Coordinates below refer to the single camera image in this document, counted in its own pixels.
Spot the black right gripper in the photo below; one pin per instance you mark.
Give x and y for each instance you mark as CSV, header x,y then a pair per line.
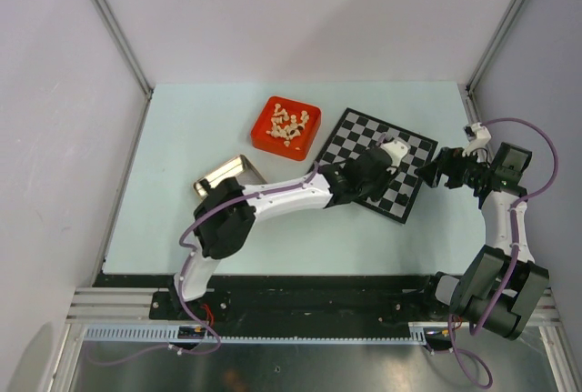
x,y
447,162

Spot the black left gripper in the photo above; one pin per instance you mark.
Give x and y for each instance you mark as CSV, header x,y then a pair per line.
x,y
378,193

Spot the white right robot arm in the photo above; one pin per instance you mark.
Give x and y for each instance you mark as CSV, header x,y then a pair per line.
x,y
501,287

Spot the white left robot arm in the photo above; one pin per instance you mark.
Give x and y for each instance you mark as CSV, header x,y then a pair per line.
x,y
223,221

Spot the pile of white chess pieces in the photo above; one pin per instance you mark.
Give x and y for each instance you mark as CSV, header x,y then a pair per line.
x,y
287,126

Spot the black and white chessboard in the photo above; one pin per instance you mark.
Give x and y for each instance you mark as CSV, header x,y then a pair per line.
x,y
353,149

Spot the red plastic tray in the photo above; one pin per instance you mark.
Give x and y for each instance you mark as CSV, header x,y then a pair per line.
x,y
299,147

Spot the gold metal tin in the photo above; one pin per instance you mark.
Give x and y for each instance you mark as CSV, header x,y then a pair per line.
x,y
238,167

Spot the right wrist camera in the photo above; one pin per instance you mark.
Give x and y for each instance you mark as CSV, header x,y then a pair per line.
x,y
478,137

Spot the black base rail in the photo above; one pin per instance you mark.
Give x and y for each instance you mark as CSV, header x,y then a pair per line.
x,y
396,298

